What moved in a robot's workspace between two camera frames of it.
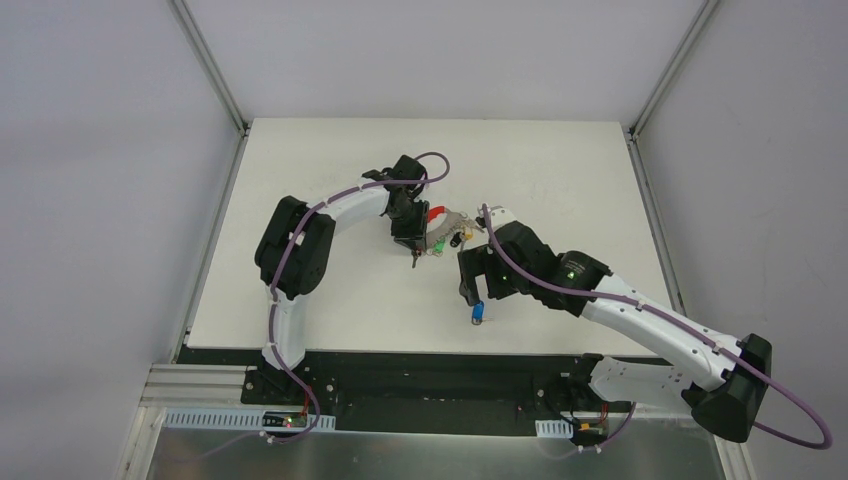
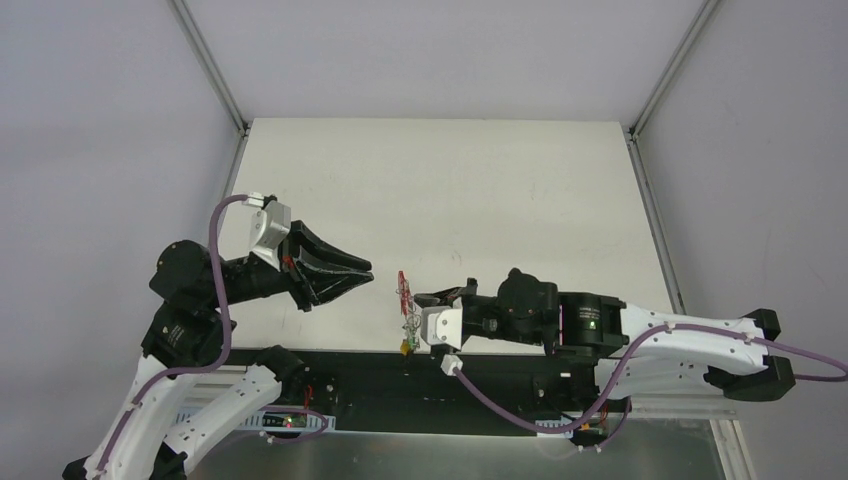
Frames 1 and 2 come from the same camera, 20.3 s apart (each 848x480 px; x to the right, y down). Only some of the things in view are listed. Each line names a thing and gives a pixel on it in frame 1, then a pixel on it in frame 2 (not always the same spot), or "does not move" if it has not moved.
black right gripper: [473, 271] to [467, 307]
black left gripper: [411, 241] to [296, 271]
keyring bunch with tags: [445, 225] to [412, 320]
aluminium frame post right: [671, 69] does not move
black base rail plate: [373, 389] does not move
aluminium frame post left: [212, 65] does not move
